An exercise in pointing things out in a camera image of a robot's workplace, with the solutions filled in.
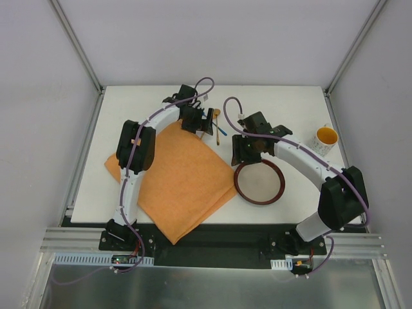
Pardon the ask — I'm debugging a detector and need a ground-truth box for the red rimmed plate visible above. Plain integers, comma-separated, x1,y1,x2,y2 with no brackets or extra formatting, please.
234,159,286,207

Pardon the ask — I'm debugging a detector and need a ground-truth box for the aluminium frame post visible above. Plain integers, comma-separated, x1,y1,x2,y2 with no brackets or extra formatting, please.
324,0,389,97
48,0,104,94

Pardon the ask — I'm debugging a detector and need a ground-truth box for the left white cable duct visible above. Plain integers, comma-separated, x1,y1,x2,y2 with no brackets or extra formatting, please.
53,253,140,267

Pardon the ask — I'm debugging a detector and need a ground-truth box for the purple cable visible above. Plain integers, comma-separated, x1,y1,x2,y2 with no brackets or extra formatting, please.
51,77,216,286
223,96,370,281

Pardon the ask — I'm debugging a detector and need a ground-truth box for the white cable duct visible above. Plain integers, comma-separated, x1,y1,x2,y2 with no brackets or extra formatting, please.
53,253,140,267
270,258,293,271

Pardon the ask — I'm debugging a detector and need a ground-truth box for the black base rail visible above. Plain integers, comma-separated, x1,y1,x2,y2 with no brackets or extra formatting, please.
98,221,326,269

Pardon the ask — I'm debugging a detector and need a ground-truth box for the left aluminium frame post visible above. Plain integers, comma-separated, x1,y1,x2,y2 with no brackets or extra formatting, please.
48,0,104,94

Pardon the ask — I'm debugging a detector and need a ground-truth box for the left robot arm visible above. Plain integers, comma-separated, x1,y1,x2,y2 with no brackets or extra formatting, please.
98,84,213,251

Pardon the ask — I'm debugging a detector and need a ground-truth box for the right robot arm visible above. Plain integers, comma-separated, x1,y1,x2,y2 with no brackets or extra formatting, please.
231,111,369,256

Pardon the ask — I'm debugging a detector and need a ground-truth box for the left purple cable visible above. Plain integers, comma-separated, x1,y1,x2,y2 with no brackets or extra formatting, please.
51,77,216,286

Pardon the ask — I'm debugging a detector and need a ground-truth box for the right white cable duct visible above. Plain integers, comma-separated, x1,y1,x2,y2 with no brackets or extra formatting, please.
270,258,293,271

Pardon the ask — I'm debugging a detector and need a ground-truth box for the right aluminium frame post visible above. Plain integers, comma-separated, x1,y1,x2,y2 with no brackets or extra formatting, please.
324,0,389,97

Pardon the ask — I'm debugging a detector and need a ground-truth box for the blue metal fork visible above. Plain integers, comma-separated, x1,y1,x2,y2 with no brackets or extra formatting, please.
212,109,227,136

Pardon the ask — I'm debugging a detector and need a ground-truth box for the white floral mug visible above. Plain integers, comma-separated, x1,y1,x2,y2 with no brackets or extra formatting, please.
309,124,339,157

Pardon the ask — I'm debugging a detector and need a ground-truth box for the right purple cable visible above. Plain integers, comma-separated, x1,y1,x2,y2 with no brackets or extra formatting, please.
223,96,370,281

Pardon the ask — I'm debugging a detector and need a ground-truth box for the aluminium front rail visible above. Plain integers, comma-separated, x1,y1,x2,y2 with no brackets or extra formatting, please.
39,227,389,259

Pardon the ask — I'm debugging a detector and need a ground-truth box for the orange cloth placemat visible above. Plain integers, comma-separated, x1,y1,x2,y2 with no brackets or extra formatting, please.
104,120,238,246

